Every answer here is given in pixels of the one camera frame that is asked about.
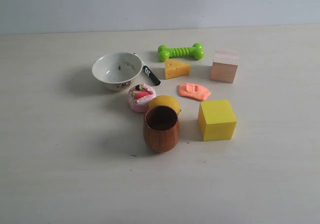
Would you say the orange toy piece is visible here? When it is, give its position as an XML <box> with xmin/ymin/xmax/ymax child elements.
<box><xmin>178</xmin><ymin>83</ymin><xmax>211</xmax><ymax>101</ymax></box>

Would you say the yellow toy lemon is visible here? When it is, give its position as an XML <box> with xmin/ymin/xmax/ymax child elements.
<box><xmin>148</xmin><ymin>95</ymin><xmax>182</xmax><ymax>115</ymax></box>

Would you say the brown wooden cup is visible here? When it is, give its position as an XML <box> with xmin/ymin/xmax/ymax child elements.
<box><xmin>143</xmin><ymin>105</ymin><xmax>180</xmax><ymax>153</ymax></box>

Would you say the pink toy strawberry cake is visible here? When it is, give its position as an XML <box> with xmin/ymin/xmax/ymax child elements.
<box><xmin>127</xmin><ymin>84</ymin><xmax>156</xmax><ymax>113</ymax></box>

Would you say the black marker pen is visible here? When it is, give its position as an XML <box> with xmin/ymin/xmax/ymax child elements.
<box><xmin>130</xmin><ymin>53</ymin><xmax>161</xmax><ymax>86</ymax></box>

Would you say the yellow toy cheese wedge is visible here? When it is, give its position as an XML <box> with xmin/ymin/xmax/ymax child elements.
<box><xmin>164</xmin><ymin>59</ymin><xmax>191</xmax><ymax>79</ymax></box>

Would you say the white ceramic bowl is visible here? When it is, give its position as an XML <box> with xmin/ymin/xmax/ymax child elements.
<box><xmin>91</xmin><ymin>52</ymin><xmax>143</xmax><ymax>91</ymax></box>

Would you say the yellow cube block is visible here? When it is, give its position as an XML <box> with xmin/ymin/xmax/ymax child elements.
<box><xmin>197</xmin><ymin>100</ymin><xmax>237</xmax><ymax>141</ymax></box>

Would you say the green toy dog bone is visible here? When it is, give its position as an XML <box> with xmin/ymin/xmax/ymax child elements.
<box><xmin>157</xmin><ymin>43</ymin><xmax>205</xmax><ymax>61</ymax></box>

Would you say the natural wooden cube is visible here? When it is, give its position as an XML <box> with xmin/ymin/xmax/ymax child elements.
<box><xmin>209</xmin><ymin>49</ymin><xmax>240</xmax><ymax>83</ymax></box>

